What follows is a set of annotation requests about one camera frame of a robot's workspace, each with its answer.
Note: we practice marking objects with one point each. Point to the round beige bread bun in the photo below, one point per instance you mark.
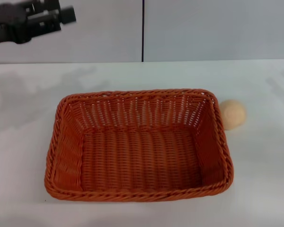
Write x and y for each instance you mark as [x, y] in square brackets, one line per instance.
[235, 114]

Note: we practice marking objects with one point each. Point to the orange woven rectangular basket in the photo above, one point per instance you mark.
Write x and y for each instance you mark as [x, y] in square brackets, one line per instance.
[142, 160]

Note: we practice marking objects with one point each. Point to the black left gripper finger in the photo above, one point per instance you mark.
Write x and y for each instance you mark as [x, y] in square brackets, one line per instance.
[42, 4]
[49, 22]

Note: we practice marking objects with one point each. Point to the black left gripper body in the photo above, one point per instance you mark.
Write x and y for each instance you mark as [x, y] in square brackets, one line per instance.
[9, 26]

